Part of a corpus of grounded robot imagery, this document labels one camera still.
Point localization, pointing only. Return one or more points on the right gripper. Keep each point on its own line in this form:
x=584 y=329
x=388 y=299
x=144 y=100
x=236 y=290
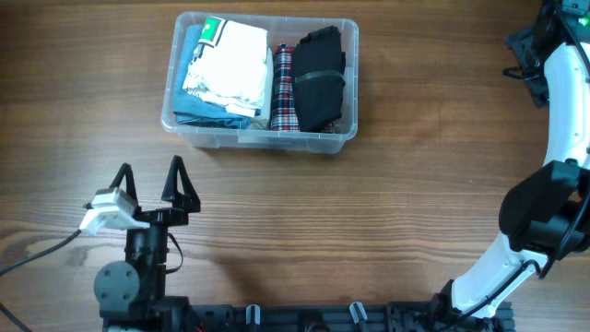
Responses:
x=519 y=41

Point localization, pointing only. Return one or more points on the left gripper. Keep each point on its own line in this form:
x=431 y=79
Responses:
x=189 y=200

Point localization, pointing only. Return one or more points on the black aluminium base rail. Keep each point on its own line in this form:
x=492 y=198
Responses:
x=391 y=317

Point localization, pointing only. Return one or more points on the black garment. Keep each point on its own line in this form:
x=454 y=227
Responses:
x=317 y=69

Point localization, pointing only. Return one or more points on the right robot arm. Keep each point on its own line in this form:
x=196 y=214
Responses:
x=546 y=216

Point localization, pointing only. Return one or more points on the blue denim cloth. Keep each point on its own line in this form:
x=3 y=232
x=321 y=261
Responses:
x=189 y=109

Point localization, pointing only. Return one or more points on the white printed t-shirt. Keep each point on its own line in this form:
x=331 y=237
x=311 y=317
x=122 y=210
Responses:
x=229 y=66

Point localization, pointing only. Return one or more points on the red plaid shirt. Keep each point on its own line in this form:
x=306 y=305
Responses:
x=283 y=111

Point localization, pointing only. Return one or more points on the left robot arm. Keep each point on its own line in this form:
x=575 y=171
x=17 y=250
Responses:
x=131 y=293

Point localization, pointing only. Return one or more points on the cream cloth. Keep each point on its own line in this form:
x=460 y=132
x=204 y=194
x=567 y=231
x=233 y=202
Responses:
x=261 y=121

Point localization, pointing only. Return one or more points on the clear plastic storage bin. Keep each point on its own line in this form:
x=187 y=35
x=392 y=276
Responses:
x=287 y=30

